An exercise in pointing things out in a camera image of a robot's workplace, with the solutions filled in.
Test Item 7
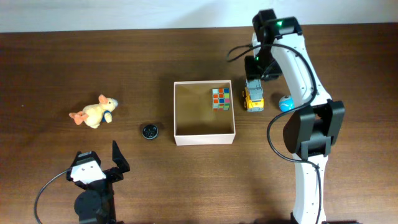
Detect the yellow plush bunny toy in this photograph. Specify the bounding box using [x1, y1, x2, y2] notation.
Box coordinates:
[69, 95, 118, 129]

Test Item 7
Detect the yellow grey toy truck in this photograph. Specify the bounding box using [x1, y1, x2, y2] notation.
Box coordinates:
[243, 79, 264, 112]

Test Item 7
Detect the blue white toy ball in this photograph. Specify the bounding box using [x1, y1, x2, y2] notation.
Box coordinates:
[279, 95, 294, 112]

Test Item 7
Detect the colourful puzzle cube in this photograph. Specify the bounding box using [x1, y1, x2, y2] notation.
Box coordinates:
[212, 88, 231, 111]

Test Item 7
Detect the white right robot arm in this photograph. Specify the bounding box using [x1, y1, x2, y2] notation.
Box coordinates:
[244, 9, 345, 223]

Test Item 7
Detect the small black round wheel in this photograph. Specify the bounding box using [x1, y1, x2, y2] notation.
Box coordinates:
[142, 124, 159, 140]

